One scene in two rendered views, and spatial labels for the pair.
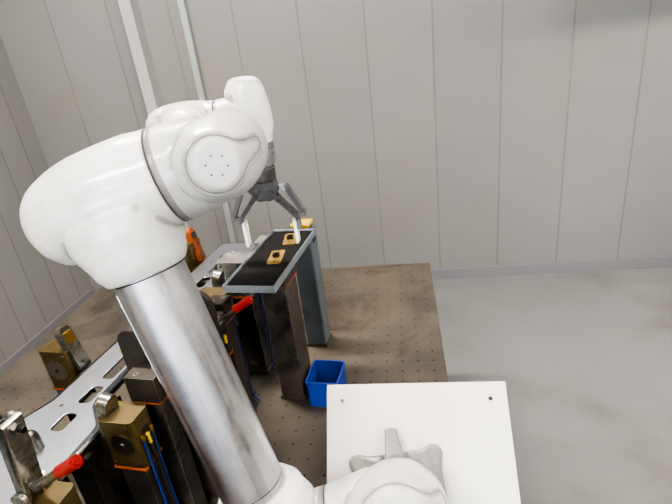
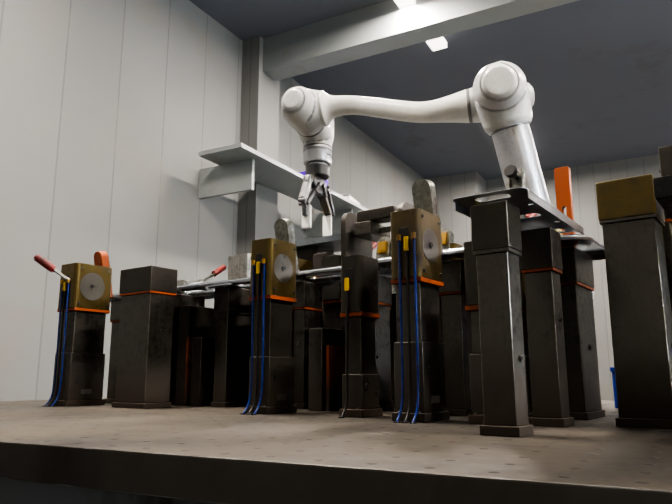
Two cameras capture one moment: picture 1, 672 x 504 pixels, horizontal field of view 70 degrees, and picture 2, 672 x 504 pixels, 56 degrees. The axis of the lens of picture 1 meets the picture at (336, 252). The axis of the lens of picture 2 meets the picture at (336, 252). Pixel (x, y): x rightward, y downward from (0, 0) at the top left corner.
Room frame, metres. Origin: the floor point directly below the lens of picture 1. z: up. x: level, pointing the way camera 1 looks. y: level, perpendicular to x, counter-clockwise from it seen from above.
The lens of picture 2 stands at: (0.53, 1.92, 0.77)
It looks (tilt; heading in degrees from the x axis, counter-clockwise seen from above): 11 degrees up; 289
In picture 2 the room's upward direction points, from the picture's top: straight up
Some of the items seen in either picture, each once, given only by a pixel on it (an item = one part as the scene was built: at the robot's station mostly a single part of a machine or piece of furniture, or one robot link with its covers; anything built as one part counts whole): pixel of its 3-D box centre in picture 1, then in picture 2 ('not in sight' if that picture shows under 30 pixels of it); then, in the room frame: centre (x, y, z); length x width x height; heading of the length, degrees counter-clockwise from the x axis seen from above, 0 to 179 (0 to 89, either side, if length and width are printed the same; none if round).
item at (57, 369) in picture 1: (76, 398); (268, 326); (1.08, 0.76, 0.87); 0.12 x 0.07 x 0.35; 74
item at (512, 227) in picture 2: not in sight; (500, 316); (0.59, 1.09, 0.84); 0.05 x 0.05 x 0.29; 74
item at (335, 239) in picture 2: (274, 257); (312, 247); (1.21, 0.17, 1.16); 0.37 x 0.14 x 0.02; 164
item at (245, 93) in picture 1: (243, 110); (316, 123); (1.20, 0.18, 1.55); 0.13 x 0.11 x 0.16; 94
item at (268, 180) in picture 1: (262, 183); (317, 180); (1.20, 0.16, 1.37); 0.08 x 0.07 x 0.09; 83
